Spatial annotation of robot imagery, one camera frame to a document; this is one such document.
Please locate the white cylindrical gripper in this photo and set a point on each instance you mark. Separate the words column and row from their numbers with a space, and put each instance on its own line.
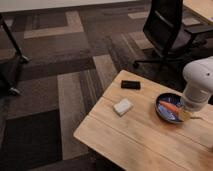
column 193, row 99

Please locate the orange carrot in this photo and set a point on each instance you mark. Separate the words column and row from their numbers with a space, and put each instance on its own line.
column 173, row 108

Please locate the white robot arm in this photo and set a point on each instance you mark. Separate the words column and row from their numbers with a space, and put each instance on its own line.
column 199, row 88

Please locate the blue patterned ceramic bowl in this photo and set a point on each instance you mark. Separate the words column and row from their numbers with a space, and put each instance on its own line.
column 164, row 113

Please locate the white sponge block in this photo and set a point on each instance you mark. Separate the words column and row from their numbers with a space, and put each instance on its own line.
column 122, row 107

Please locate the black rectangular object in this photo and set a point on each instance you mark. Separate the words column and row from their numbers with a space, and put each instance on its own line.
column 130, row 84

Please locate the black office chair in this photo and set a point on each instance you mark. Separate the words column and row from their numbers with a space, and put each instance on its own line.
column 165, row 31

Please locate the light wooden desk corner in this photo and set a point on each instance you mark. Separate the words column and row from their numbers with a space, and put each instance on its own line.
column 203, row 8

